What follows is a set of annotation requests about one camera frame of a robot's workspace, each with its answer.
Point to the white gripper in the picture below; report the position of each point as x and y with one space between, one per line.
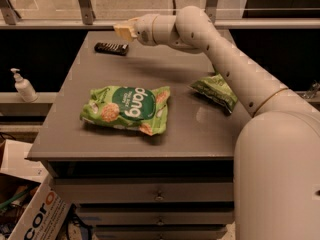
145 29

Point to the dark chocolate rxbar wrapper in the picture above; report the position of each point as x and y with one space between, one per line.
111 48

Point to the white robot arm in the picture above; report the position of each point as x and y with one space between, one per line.
277 153

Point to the green dang chips bag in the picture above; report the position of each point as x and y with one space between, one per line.
128 108

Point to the green crumpled snack bag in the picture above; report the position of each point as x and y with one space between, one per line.
216 88

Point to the white pump dispenser bottle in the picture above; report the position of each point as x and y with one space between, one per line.
24 87

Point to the low grey side ledge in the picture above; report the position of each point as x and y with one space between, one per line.
12 104

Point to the grey drawer cabinet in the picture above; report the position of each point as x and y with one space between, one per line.
130 186

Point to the white coro cardboard box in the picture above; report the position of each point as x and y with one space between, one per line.
30 208

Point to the metal window railing frame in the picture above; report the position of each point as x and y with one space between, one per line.
102 14

